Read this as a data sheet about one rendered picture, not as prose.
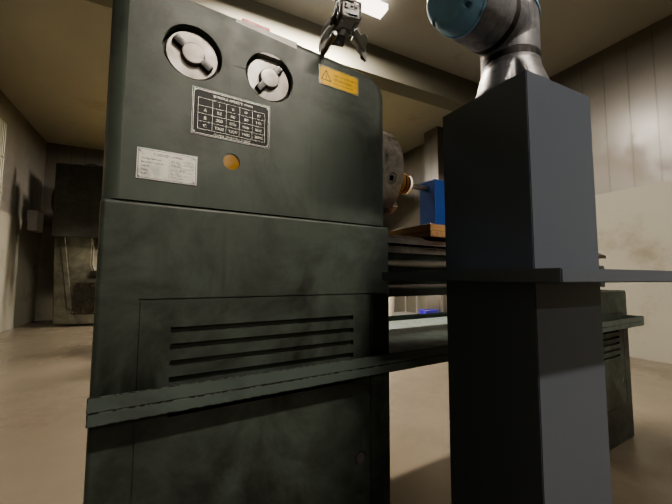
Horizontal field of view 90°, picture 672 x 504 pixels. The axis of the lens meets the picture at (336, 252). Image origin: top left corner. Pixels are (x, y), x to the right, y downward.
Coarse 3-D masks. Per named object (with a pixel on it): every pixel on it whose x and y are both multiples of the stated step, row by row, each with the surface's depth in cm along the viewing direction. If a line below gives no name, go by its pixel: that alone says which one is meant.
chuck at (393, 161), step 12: (384, 132) 106; (384, 144) 101; (396, 144) 104; (384, 156) 99; (396, 156) 102; (384, 168) 99; (396, 168) 102; (384, 180) 100; (396, 180) 102; (384, 192) 102; (396, 192) 104; (384, 204) 105
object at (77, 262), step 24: (72, 168) 496; (96, 168) 504; (72, 192) 494; (96, 192) 501; (72, 216) 491; (96, 216) 499; (72, 240) 514; (96, 240) 532; (72, 264) 511; (96, 264) 534; (72, 288) 509; (72, 312) 505
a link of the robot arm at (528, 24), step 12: (528, 0) 68; (516, 12) 65; (528, 12) 67; (540, 12) 70; (516, 24) 66; (528, 24) 67; (504, 36) 67; (516, 36) 67; (528, 36) 67; (540, 36) 70; (492, 48) 69; (504, 48) 68; (540, 48) 69; (480, 60) 75
